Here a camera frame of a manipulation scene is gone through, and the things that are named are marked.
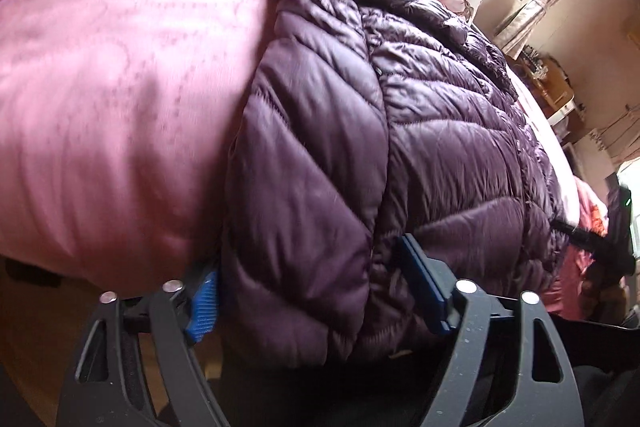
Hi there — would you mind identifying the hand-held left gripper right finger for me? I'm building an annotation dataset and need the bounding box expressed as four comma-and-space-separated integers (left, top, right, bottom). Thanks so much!
397, 234, 583, 427

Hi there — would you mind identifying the purple quilted puffer jacket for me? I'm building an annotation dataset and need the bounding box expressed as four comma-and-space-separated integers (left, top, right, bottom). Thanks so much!
220, 0, 576, 365

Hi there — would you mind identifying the dark cloth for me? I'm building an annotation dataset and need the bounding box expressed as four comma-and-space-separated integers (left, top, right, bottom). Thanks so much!
550, 317, 640, 427

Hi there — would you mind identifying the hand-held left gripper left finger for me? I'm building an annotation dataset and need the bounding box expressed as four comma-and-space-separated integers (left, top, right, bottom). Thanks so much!
57, 264, 231, 427

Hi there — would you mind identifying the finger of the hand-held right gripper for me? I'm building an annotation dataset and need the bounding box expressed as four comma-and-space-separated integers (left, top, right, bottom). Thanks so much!
552, 219, 608, 253

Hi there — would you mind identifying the pink dotted blanket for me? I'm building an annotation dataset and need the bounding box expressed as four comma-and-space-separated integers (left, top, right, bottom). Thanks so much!
0, 0, 583, 300

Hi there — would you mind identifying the red pink fluffy cloth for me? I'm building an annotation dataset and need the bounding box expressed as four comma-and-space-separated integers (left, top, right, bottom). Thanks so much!
542, 177, 612, 315

